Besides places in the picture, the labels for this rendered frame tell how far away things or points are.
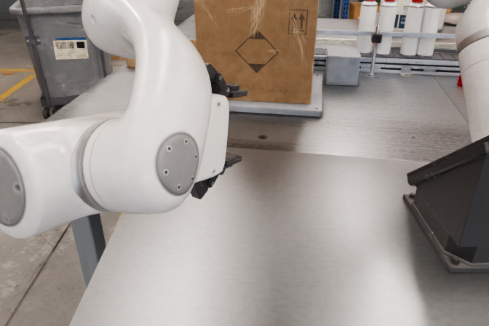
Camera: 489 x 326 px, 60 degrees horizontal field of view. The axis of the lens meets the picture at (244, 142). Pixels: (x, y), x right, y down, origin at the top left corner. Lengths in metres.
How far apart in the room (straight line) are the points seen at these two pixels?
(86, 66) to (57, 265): 1.62
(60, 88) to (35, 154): 2.94
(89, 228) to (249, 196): 0.60
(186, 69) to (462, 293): 0.49
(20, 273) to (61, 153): 1.70
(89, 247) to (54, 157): 0.98
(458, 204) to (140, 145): 0.47
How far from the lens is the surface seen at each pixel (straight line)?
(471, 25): 0.78
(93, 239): 1.28
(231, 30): 1.08
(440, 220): 0.70
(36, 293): 1.91
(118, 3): 0.39
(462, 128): 1.15
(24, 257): 2.10
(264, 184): 0.81
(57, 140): 0.34
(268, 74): 1.10
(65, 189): 0.34
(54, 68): 3.22
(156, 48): 0.33
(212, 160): 0.50
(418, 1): 1.49
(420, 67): 1.51
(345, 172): 0.86
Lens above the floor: 1.27
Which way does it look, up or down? 27 degrees down
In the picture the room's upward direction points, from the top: straight up
